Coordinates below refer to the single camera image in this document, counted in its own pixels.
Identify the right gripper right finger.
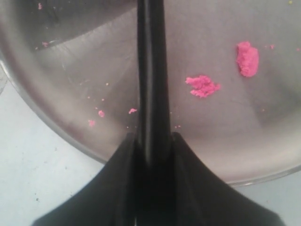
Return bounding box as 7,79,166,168
150,131,279,226

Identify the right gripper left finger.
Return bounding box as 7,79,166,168
33,133,151,226

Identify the black kitchen knife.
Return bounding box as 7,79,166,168
137,0,171,168

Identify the pink crumb lower right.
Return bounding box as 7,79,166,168
185,75,221,98

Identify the round stainless steel plate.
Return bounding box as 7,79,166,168
0,0,301,185

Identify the pink crumb near handle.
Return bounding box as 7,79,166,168
236,41,259,77

